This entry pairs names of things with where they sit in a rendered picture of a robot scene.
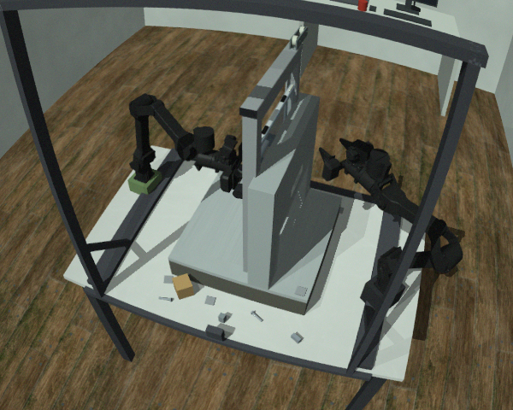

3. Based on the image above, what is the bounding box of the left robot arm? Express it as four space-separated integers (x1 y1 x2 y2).
129 93 238 184

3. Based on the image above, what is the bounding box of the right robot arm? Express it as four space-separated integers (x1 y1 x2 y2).
346 139 463 294

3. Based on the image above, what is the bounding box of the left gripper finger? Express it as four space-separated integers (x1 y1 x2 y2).
232 168 242 190

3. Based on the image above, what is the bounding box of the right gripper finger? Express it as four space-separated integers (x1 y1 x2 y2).
319 147 335 163
339 138 351 149

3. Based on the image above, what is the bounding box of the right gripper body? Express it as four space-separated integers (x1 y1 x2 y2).
322 141 374 184

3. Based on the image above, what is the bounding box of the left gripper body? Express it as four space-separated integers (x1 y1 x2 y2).
211 143 242 193

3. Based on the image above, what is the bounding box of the tan cardboard box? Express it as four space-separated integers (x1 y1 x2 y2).
172 274 194 300

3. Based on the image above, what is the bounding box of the dark grey metal frame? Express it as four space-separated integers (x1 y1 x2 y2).
0 0 489 375

